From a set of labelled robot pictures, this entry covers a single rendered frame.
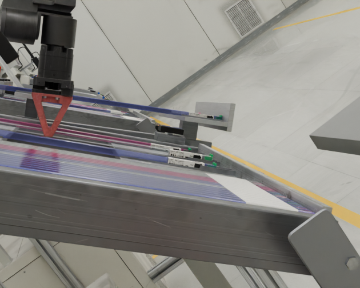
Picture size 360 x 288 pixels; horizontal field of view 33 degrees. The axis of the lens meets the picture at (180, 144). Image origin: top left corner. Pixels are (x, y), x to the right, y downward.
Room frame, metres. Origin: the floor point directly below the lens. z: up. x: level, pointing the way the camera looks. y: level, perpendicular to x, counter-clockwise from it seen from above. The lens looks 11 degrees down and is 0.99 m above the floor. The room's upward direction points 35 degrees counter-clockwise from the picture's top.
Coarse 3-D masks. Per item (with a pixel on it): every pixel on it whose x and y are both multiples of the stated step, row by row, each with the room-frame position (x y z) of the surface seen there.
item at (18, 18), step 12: (12, 0) 1.04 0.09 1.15; (24, 0) 1.05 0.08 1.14; (36, 0) 1.05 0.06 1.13; (60, 0) 1.04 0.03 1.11; (72, 0) 1.05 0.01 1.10; (0, 12) 1.06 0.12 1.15; (12, 12) 1.03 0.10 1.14; (24, 12) 1.04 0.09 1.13; (36, 12) 1.05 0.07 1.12; (0, 24) 1.03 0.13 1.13; (12, 24) 1.03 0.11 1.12; (24, 24) 1.03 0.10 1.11; (36, 24) 1.04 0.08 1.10; (12, 36) 1.03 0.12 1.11; (24, 36) 1.04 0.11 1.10
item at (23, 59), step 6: (18, 48) 7.68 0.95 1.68; (18, 54) 7.09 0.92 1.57; (24, 54) 7.68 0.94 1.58; (24, 60) 7.09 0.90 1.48; (24, 66) 7.09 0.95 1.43; (30, 66) 7.30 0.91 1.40; (24, 72) 6.94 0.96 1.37; (30, 72) 7.11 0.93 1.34; (78, 90) 7.01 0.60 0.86; (84, 90) 7.02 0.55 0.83
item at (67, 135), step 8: (0, 128) 1.05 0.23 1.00; (8, 128) 1.05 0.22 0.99; (16, 128) 1.05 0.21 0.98; (24, 128) 1.06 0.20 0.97; (32, 128) 1.06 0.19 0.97; (40, 128) 1.06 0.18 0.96; (56, 136) 1.06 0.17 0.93; (64, 136) 1.06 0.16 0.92; (72, 136) 1.06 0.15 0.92; (80, 136) 1.06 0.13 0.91; (88, 136) 1.06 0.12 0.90; (104, 144) 1.07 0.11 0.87; (112, 144) 1.07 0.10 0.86; (120, 144) 1.07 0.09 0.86; (128, 144) 1.07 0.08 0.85; (136, 144) 1.07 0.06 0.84; (152, 152) 1.07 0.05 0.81; (160, 152) 1.07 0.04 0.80; (168, 152) 1.07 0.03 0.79; (208, 160) 1.08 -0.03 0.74
